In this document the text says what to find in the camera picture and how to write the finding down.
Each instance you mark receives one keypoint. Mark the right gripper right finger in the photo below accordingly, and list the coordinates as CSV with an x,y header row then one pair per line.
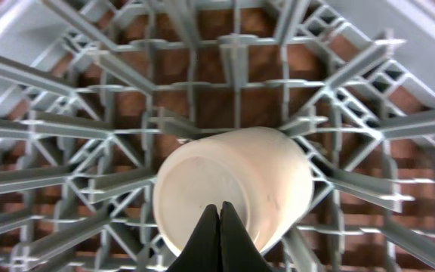
x,y
238,252

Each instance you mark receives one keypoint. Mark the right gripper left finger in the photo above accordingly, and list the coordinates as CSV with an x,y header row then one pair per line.
x,y
202,253

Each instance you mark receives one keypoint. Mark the white cup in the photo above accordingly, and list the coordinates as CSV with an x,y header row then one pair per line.
x,y
263,173

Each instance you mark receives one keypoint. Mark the grey dishwasher rack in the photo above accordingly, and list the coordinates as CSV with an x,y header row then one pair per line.
x,y
96,95

